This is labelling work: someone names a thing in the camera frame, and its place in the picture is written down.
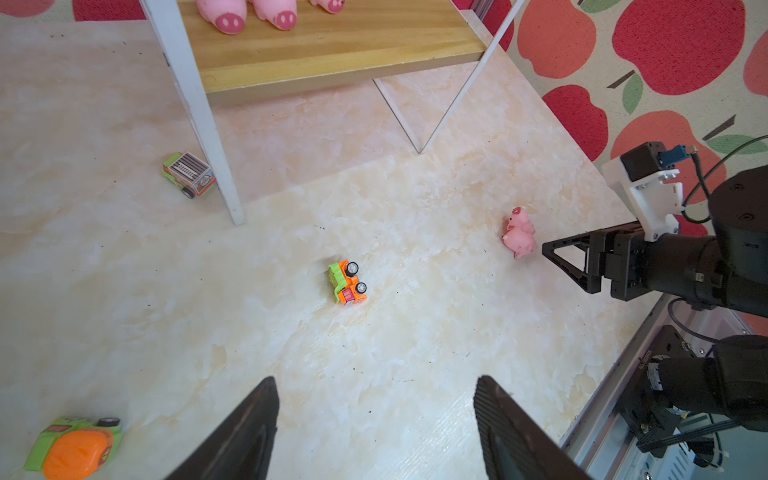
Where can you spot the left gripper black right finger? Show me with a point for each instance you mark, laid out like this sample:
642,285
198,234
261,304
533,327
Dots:
513,445

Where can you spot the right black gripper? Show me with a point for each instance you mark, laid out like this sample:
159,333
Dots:
728,269

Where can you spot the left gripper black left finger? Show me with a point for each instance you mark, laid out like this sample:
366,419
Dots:
241,446

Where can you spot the pink pig toy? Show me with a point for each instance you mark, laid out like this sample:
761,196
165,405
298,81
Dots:
520,242
519,219
330,6
227,16
282,14

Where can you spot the wooden two-tier white-frame shelf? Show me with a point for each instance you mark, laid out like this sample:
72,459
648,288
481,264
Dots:
379,39

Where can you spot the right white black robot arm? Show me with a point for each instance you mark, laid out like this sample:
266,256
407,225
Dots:
734,383

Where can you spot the orange green toy car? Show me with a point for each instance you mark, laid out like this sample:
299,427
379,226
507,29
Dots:
75,448

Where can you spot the multicolour toy car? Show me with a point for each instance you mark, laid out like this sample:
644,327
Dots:
347,287

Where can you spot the grey olive toy car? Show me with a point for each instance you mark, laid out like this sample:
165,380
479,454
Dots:
190,174

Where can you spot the front aluminium rail frame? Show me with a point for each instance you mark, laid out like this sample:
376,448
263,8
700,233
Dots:
629,430

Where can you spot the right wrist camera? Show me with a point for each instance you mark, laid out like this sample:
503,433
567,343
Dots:
647,176

